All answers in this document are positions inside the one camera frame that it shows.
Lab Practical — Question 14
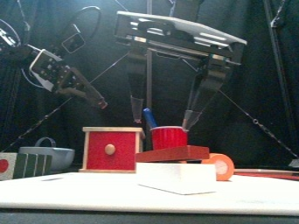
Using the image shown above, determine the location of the red drawer with wooden knob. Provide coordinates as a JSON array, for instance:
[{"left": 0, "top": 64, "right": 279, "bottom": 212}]
[{"left": 86, "top": 131, "right": 138, "bottom": 171}]

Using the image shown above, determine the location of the blue marker pen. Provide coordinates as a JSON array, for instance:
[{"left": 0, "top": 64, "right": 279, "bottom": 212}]
[{"left": 143, "top": 108, "right": 159, "bottom": 130}]

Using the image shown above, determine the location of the red wooden box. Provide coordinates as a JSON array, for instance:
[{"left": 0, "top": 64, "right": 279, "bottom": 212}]
[{"left": 79, "top": 126, "right": 146, "bottom": 174}]

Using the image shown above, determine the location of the red plastic cup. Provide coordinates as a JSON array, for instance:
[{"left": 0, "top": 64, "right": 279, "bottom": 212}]
[{"left": 150, "top": 125, "right": 191, "bottom": 151}]

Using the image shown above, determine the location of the grey blue bowl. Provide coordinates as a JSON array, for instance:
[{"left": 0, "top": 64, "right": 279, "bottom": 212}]
[{"left": 18, "top": 146, "right": 76, "bottom": 172}]

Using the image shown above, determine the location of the red wooden block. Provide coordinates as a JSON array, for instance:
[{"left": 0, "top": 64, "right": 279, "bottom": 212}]
[{"left": 135, "top": 144, "right": 211, "bottom": 164}]

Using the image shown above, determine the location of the orange toy roll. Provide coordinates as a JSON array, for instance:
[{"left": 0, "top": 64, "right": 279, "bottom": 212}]
[{"left": 201, "top": 152, "right": 237, "bottom": 182}]

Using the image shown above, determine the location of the white box with green stripes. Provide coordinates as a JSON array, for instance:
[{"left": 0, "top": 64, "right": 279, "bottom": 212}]
[{"left": 0, "top": 152, "right": 54, "bottom": 181}]

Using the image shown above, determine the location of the white rectangular block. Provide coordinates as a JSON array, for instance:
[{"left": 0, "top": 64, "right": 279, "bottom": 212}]
[{"left": 135, "top": 162, "right": 219, "bottom": 196}]

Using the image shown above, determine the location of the white table mat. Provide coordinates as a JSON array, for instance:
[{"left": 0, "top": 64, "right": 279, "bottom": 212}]
[{"left": 0, "top": 171, "right": 299, "bottom": 217}]

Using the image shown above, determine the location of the flat red tray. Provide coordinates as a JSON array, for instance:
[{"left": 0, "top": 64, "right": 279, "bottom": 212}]
[{"left": 233, "top": 168, "right": 299, "bottom": 181}]

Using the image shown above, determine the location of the vertical metal frame pole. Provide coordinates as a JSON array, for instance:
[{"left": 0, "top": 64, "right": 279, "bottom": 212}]
[{"left": 144, "top": 0, "right": 155, "bottom": 151}]

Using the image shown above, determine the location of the diagonal brace wire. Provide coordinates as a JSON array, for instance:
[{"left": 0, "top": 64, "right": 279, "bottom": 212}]
[
  {"left": 0, "top": 52, "right": 131, "bottom": 153},
  {"left": 182, "top": 59, "right": 299, "bottom": 159}
]

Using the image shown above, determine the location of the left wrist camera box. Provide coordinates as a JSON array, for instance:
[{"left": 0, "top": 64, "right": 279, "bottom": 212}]
[{"left": 60, "top": 24, "right": 87, "bottom": 55}]

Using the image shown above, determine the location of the grey curved handle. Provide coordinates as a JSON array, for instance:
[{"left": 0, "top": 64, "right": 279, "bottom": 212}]
[{"left": 34, "top": 136, "right": 58, "bottom": 148}]

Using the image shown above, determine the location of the slanted metal frame pole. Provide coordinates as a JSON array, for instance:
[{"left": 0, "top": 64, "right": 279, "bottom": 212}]
[{"left": 263, "top": 0, "right": 298, "bottom": 141}]

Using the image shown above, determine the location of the black looped cable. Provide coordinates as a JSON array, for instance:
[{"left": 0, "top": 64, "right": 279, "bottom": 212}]
[{"left": 74, "top": 5, "right": 103, "bottom": 39}]

